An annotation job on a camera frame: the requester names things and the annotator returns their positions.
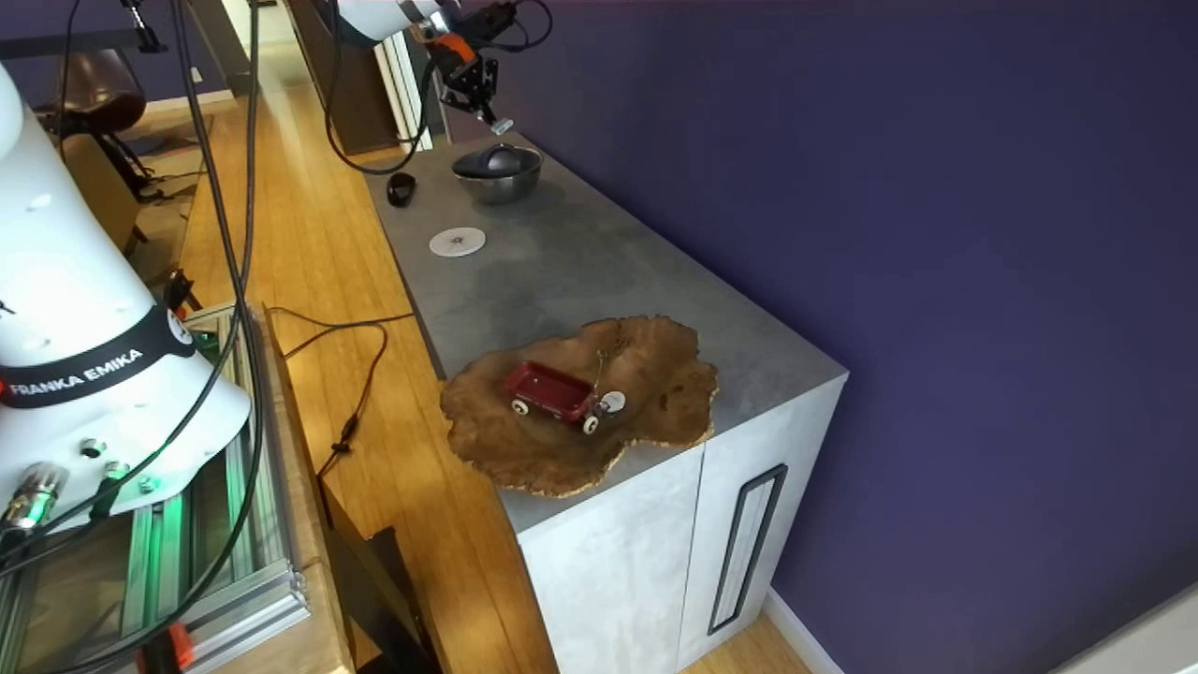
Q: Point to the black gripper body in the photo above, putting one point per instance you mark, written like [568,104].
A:
[475,60]

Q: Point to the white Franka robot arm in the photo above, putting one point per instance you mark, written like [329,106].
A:
[75,275]

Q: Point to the shiny metal bowl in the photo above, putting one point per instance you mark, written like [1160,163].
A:
[500,179]

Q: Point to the brown wooden door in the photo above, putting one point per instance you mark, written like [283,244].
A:
[350,96]

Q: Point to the white round disc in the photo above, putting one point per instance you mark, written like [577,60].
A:
[460,242]

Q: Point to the grey concrete cabinet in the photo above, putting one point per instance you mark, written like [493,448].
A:
[602,275]

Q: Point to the red toy wagon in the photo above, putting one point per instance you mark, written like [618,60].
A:
[550,391]

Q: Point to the brown leaf-shaped plate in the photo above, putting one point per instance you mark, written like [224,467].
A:
[649,377]

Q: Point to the dark chair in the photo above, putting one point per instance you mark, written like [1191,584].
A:
[94,91]

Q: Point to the black flat box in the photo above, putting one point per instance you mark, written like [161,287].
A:
[375,599]

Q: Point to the white baseboard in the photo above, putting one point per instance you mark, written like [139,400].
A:
[800,637]

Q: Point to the pale grey ledge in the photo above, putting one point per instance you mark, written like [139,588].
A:
[1142,641]

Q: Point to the aluminium robot stand frame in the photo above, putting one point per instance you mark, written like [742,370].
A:
[161,568]

